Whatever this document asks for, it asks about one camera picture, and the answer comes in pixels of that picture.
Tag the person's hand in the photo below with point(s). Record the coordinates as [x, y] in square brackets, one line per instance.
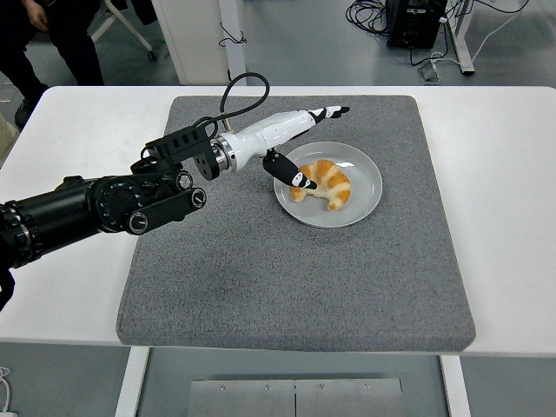
[37, 13]

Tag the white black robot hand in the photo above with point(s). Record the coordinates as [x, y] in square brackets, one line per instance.
[269, 130]

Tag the golden croissant bread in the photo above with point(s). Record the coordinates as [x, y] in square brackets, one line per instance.
[334, 182]

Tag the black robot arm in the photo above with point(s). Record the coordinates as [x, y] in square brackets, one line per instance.
[65, 213]

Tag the grey round plate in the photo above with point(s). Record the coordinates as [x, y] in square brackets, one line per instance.
[313, 216]

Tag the grey metal plate with screws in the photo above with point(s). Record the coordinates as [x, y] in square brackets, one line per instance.
[260, 399]

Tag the person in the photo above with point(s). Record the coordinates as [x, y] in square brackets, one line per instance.
[74, 52]

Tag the white chair base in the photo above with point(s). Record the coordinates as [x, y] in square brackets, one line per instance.
[134, 30]

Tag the black hanging garment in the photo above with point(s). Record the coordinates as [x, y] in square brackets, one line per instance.
[145, 11]

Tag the white cabinet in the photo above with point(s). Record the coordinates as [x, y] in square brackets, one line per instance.
[191, 43]

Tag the beige box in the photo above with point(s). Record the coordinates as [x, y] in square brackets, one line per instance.
[6, 139]

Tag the grey felt mat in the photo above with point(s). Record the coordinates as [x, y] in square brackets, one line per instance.
[282, 282]

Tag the grey floor socket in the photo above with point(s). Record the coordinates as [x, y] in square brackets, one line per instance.
[430, 73]

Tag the black computer box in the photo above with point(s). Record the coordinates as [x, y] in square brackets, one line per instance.
[412, 26]

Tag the white desk leg with foot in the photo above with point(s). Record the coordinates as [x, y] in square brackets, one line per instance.
[460, 39]

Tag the white table leg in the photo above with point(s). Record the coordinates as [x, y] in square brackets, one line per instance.
[456, 391]
[130, 386]

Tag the white square post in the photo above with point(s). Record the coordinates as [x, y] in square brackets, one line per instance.
[236, 61]

